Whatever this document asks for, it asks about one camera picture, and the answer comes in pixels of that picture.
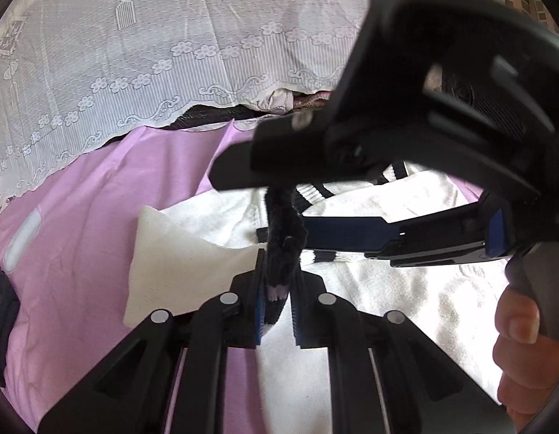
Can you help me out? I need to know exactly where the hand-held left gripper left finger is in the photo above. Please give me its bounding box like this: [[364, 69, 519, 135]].
[[38, 248, 266, 434]]

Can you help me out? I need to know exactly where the dark cloth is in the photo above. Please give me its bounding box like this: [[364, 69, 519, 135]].
[[0, 257, 21, 388]]

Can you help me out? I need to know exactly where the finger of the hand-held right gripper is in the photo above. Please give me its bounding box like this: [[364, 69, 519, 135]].
[[301, 203, 489, 268], [211, 112, 335, 191]]

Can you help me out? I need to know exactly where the white sweater with black stripe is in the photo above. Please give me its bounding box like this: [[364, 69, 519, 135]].
[[123, 160, 510, 434]]

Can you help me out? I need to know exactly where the pink striped cloth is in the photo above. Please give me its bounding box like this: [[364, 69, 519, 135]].
[[292, 91, 331, 112]]

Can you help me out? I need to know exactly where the person's right hand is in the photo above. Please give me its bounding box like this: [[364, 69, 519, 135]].
[[491, 286, 559, 422]]

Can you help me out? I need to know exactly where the pink bed sheet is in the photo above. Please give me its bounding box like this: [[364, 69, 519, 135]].
[[0, 124, 488, 434]]

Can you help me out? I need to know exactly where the white lace cover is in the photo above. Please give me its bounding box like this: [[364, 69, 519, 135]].
[[0, 0, 506, 218]]

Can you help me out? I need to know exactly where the black woven cloth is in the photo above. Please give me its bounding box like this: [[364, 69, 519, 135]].
[[164, 103, 258, 131]]

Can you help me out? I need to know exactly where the black fuzzy paw ornament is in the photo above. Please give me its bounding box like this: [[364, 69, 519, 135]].
[[262, 187, 308, 326]]

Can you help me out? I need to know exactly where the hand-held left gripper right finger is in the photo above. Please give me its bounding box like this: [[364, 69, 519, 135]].
[[291, 267, 519, 434]]

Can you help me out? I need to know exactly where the pale grey cloth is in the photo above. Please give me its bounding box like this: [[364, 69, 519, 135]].
[[254, 89, 294, 115]]

